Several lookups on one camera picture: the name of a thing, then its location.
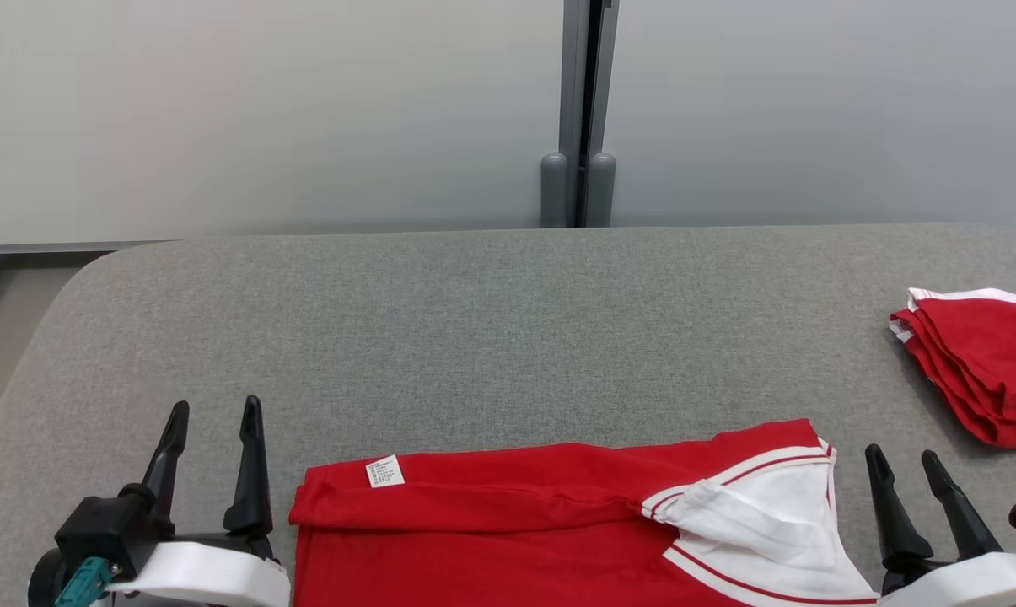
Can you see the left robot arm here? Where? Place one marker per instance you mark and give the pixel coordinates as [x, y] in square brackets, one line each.
[42, 582]

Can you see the red shorts with white stripe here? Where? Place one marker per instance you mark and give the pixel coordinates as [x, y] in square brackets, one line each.
[988, 362]

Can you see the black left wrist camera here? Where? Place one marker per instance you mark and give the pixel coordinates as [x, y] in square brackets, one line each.
[103, 527]

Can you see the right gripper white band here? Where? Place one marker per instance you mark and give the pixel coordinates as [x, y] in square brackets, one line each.
[971, 586]

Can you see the red shirt with white sleeves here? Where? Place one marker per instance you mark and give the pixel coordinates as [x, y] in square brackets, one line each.
[474, 539]

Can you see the grey partition frame post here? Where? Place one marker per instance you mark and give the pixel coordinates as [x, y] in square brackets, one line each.
[588, 76]

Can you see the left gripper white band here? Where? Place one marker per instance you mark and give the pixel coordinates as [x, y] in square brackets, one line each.
[212, 577]

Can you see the grey partition base rail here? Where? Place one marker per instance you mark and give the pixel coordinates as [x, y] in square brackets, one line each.
[69, 248]

